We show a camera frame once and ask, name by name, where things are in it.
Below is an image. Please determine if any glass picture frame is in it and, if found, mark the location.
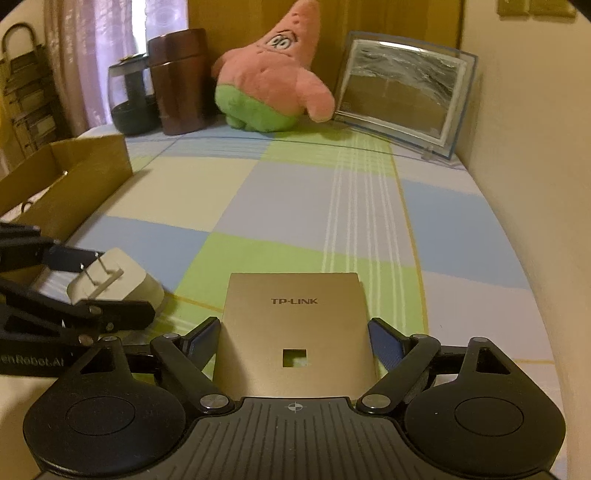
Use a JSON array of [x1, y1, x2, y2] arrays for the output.
[[333, 31, 476, 161]]

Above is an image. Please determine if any black folding rack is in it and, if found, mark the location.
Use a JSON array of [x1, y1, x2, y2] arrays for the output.
[[0, 25, 61, 162]]

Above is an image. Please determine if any gold wall panel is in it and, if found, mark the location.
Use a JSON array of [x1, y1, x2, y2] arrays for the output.
[[211, 272, 382, 398]]

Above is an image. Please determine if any lilac lace curtain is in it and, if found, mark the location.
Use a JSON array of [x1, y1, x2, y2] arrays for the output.
[[44, 0, 190, 134]]

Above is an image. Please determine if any white power adapter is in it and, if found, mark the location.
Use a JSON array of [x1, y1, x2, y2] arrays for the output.
[[66, 248, 164, 324]]

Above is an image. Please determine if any gold wall switch plate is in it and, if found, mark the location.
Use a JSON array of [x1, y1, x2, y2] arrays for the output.
[[531, 0, 578, 20], [498, 0, 532, 18]]

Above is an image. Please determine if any brown metal thermos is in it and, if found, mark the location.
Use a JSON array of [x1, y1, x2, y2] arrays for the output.
[[147, 28, 209, 136]]

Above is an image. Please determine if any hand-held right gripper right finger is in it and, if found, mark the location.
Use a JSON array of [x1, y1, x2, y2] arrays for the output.
[[356, 318, 513, 414]]

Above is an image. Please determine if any brown cardboard box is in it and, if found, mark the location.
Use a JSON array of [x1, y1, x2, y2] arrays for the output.
[[0, 134, 134, 245]]

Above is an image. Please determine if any pink starfish plush toy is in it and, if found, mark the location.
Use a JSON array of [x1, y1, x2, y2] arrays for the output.
[[211, 0, 334, 134]]

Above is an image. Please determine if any glass jar dark base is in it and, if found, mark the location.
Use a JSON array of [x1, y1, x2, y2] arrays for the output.
[[107, 55, 160, 136]]

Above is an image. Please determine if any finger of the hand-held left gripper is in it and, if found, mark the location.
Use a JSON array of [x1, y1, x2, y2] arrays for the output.
[[0, 223, 106, 278], [0, 275, 156, 346]]

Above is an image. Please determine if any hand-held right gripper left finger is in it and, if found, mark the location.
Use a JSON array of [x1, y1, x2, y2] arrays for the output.
[[65, 318, 234, 414]]

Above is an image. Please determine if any checkered tablecloth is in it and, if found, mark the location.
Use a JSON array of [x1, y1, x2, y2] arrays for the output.
[[0, 122, 555, 398]]

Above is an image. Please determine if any yellow curtain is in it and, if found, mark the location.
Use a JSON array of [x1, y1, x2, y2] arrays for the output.
[[187, 0, 465, 54]]

